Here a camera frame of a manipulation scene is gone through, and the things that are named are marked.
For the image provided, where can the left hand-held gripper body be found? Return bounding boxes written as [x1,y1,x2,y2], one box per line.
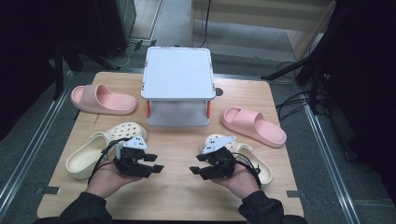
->
[112,133,154,179]

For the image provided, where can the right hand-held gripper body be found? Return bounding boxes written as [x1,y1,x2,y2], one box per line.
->
[200,135,237,181]

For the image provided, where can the cream perforated clog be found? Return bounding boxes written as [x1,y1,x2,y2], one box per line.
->
[64,121,148,180]
[201,133,274,189]

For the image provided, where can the pink slide slipper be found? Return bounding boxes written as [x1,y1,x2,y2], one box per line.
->
[70,83,138,116]
[221,106,288,149]

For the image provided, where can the white two-tier shoe rack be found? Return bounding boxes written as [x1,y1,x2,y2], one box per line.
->
[140,46,217,127]

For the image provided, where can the person's right hand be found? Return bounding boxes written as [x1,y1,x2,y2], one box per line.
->
[211,162,261,200]

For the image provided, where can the person's left hand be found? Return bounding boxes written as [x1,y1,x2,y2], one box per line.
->
[86,161,143,199]

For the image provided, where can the black tripod stand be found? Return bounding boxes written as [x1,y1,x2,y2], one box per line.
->
[52,40,120,101]

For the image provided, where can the black metal stand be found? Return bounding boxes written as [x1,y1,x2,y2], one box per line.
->
[261,52,331,116]

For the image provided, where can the black cabinet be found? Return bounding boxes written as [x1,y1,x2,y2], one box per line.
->
[92,0,138,59]

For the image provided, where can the light wooden shelf unit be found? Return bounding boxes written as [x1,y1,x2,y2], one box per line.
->
[190,0,339,62]

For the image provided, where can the black curtain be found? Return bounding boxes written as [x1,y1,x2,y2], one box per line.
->
[311,0,396,200]
[0,0,97,141]

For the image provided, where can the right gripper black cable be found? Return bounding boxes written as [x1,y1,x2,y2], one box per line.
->
[234,152,262,189]

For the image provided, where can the black floor cables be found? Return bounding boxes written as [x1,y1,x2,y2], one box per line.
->
[275,60,328,122]

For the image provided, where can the metal floor rail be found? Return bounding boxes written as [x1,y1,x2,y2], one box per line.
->
[300,92,362,224]
[0,71,74,213]

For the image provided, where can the white floor cable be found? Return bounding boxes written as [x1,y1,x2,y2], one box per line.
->
[106,45,132,68]

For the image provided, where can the small dark floor bracket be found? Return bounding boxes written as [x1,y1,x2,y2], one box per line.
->
[134,38,158,50]

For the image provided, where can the thin black hanging cable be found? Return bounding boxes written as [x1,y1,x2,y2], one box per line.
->
[199,0,213,49]

